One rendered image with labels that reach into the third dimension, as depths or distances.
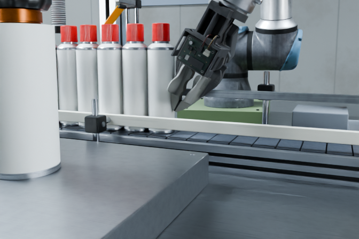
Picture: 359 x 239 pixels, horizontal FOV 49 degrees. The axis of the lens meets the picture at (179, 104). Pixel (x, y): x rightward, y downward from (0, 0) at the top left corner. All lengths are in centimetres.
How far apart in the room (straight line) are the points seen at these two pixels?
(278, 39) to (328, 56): 203
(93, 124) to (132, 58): 14
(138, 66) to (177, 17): 253
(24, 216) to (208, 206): 24
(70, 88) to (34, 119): 33
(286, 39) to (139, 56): 51
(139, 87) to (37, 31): 29
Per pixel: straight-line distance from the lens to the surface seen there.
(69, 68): 82
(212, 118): 110
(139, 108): 74
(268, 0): 111
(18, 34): 49
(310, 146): 67
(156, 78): 72
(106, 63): 76
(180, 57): 65
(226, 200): 56
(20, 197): 46
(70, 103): 83
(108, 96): 76
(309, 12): 313
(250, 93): 72
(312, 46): 312
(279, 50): 112
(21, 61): 49
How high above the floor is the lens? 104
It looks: 8 degrees down
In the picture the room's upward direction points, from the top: straight up
